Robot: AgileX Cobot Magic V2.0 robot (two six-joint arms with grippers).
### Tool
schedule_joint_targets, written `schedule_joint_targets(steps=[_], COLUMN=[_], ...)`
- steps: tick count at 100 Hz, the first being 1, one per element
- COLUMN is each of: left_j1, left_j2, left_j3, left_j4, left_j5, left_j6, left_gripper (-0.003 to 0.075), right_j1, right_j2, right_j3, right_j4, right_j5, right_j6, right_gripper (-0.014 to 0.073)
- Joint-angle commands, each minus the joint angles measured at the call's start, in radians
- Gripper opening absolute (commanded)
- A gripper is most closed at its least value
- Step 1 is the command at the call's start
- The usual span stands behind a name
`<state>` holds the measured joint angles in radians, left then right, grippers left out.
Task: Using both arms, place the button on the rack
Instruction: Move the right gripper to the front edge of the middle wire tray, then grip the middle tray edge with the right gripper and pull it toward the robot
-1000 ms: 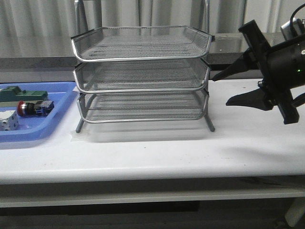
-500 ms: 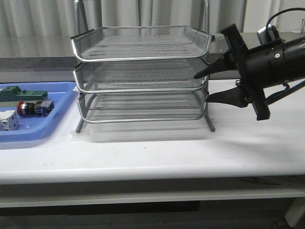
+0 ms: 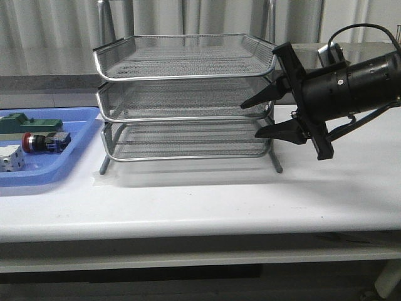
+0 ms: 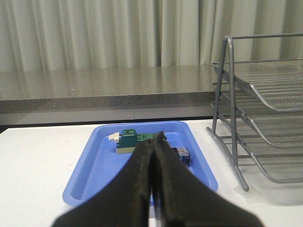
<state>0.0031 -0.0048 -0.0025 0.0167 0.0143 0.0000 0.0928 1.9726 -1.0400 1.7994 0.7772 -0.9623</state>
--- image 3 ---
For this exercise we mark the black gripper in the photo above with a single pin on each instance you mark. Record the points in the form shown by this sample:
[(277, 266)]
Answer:
[(314, 94)]

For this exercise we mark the silver mesh tray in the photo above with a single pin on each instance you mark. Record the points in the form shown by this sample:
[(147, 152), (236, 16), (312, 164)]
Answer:
[(162, 141), (168, 57), (192, 99)]

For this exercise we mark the red emergency stop button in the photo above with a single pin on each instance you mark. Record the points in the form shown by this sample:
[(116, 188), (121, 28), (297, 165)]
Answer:
[(53, 142)]

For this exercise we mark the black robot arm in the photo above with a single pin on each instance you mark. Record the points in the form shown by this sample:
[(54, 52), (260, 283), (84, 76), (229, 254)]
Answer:
[(365, 91)]

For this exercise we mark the white table leg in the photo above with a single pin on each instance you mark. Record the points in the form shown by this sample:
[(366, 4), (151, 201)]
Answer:
[(388, 279)]

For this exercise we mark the grey stone counter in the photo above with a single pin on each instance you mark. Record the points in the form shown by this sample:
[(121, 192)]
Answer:
[(43, 77)]

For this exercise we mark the blue plastic tray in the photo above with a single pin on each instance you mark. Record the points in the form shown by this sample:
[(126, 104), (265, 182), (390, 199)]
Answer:
[(42, 168)]

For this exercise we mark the green terminal block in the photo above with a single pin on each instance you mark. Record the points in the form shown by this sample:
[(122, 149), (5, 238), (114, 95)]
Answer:
[(15, 123)]

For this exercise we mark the white electrical component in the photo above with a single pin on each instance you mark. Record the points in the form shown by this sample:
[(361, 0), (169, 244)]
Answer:
[(12, 158)]

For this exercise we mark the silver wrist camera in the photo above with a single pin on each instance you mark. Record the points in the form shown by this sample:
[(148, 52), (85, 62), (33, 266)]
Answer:
[(330, 55)]

